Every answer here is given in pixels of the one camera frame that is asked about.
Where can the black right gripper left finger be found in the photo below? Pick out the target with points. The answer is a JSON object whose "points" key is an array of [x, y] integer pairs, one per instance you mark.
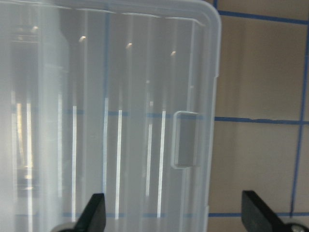
{"points": [[92, 219]]}

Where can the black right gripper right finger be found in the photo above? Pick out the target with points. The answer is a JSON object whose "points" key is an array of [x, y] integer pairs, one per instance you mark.
{"points": [[257, 216]]}

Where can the clear plastic box lid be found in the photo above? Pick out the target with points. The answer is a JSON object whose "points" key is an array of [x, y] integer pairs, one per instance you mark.
{"points": [[107, 96]]}

